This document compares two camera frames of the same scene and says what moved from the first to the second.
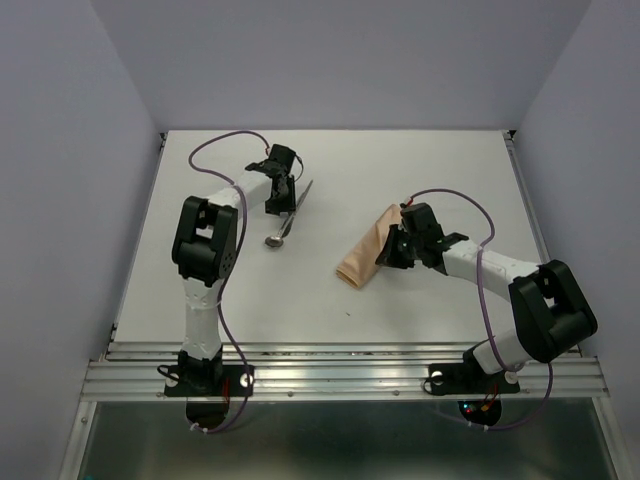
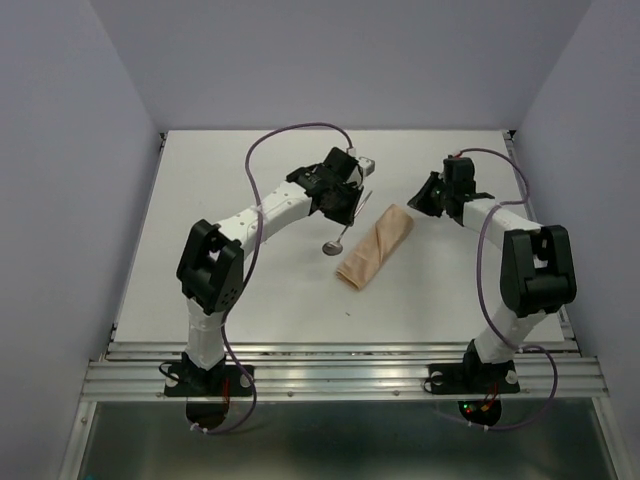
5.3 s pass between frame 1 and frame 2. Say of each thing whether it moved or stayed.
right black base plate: stayed
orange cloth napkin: stayed
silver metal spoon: moved
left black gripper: moved
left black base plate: stayed
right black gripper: moved
